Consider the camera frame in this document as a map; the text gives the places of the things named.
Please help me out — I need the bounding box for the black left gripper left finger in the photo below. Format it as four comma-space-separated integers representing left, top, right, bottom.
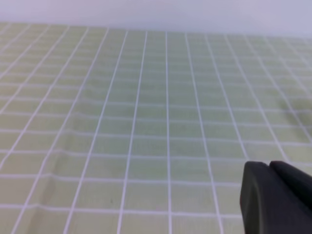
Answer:
240, 161, 312, 234

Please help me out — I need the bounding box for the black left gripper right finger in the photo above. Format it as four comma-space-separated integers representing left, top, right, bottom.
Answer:
269, 161, 312, 210

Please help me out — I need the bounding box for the green checkered tablecloth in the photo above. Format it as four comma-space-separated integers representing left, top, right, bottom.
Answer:
0, 22, 312, 234

